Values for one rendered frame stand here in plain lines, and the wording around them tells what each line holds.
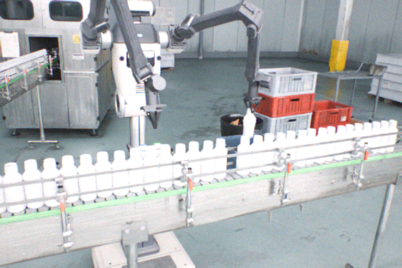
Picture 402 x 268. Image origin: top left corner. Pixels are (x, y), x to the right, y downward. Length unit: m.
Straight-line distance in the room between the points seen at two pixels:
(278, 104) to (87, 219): 2.78
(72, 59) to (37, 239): 3.77
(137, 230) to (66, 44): 3.78
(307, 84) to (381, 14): 10.14
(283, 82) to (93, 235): 2.79
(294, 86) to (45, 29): 3.09
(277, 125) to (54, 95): 2.90
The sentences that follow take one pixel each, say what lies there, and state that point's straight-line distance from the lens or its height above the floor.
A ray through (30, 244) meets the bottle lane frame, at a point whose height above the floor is 0.88.
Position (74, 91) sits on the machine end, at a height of 0.63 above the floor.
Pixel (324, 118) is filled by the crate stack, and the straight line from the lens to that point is 4.44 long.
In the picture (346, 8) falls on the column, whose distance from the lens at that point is 11.59.
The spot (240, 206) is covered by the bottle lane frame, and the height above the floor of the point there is 0.87.
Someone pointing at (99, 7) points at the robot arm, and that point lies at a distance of 1.62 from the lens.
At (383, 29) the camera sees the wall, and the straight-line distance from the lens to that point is 13.91.
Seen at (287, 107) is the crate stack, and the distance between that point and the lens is 3.91.
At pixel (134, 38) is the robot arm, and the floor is 1.55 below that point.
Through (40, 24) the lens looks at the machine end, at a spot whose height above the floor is 1.46.
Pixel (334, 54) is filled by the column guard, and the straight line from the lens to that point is 11.52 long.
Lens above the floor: 1.65
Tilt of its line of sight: 19 degrees down
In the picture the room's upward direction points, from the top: 2 degrees clockwise
